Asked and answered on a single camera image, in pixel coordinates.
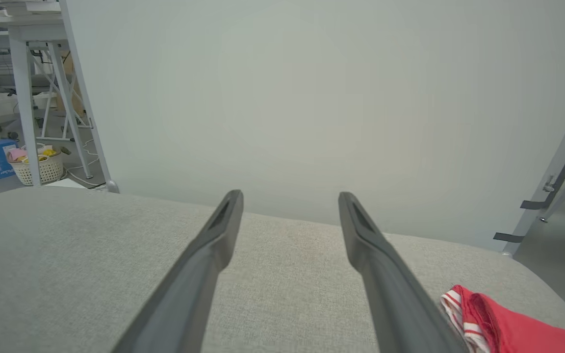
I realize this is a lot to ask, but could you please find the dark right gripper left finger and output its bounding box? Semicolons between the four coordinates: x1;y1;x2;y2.
111;190;244;353

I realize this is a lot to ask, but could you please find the grey office chair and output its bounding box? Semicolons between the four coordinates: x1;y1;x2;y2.
0;51;50;99

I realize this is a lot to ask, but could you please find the white plastic laundry basket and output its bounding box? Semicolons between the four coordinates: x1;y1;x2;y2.
8;145;65;186

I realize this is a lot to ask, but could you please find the flat white board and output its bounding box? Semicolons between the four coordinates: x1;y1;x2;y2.
42;178;88;189

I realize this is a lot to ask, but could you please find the red and white basketball jersey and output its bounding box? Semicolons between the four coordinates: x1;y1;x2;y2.
440;284;565;353

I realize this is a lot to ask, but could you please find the white table with slanted legs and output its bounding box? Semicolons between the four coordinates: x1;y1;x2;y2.
0;14;94;187

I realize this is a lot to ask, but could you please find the white partition panel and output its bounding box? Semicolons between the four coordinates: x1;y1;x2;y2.
59;0;565;256

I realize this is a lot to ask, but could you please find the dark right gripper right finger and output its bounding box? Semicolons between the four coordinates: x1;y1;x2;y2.
338;192;469;353

